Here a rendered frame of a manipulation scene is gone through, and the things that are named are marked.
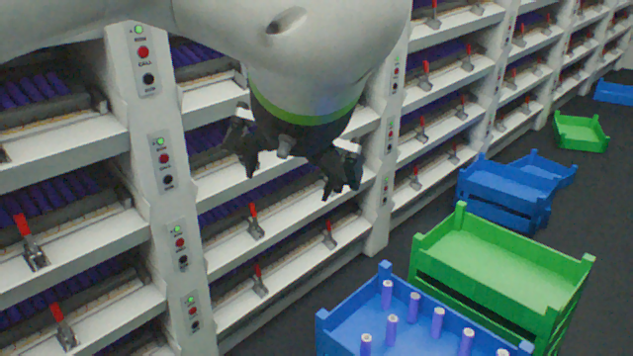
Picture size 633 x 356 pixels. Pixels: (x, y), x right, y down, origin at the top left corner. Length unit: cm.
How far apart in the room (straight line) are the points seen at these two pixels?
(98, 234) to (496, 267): 81
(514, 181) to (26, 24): 185
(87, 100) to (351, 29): 64
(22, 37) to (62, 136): 59
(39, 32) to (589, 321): 149
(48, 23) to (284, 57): 11
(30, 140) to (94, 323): 38
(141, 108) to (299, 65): 57
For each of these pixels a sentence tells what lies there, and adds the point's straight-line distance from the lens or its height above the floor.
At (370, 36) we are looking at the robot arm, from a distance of 26.
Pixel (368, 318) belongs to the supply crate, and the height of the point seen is 32.
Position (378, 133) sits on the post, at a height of 45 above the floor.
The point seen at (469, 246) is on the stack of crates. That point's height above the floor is 32.
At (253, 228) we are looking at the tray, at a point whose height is 35.
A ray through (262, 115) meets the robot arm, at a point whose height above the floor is 87.
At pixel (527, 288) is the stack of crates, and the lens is 108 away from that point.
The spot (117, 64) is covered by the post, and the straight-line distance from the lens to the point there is 78.
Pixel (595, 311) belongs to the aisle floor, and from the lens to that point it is 161.
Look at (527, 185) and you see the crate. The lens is 195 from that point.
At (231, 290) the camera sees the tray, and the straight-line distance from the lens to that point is 124.
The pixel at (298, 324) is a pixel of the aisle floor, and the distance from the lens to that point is 136.
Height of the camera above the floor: 101
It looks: 30 degrees down
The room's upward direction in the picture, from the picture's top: straight up
